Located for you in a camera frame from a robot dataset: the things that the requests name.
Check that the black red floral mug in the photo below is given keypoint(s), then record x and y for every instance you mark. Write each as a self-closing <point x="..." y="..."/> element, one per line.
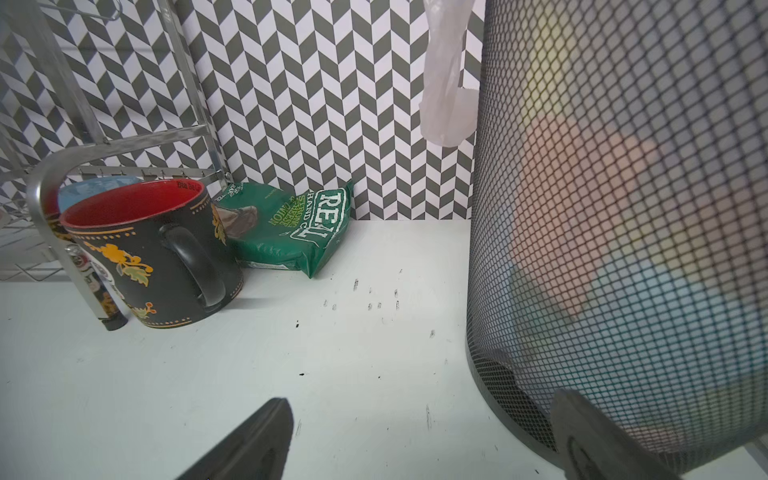
<point x="164" y="249"/>

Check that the green snack bag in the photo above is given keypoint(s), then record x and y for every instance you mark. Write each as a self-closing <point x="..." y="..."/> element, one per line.
<point x="269" y="228"/>

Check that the clear plastic bin liner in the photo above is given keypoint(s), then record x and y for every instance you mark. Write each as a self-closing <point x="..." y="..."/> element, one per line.
<point x="448" y="112"/>

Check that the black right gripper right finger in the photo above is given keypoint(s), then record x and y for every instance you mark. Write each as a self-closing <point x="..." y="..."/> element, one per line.
<point x="591" y="446"/>

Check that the silver metal dish rack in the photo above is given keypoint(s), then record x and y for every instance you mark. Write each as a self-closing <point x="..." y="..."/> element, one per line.
<point x="45" y="179"/>

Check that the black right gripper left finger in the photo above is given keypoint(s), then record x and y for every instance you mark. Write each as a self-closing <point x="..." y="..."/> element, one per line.
<point x="256" y="449"/>

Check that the black mesh trash bin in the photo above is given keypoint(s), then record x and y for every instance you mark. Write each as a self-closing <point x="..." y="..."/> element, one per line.
<point x="619" y="229"/>

